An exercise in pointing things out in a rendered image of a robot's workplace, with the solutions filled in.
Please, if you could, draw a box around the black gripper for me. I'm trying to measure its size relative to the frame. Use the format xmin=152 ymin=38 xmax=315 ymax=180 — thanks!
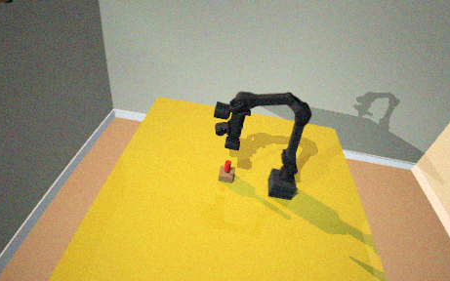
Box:
xmin=225 ymin=119 xmax=243 ymax=150

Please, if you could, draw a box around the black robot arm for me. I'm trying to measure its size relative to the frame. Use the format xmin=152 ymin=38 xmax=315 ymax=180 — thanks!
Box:
xmin=214 ymin=91 xmax=311 ymax=182

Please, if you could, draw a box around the red marker cap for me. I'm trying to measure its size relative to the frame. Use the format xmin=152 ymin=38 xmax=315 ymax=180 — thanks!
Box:
xmin=225 ymin=160 xmax=231 ymax=172

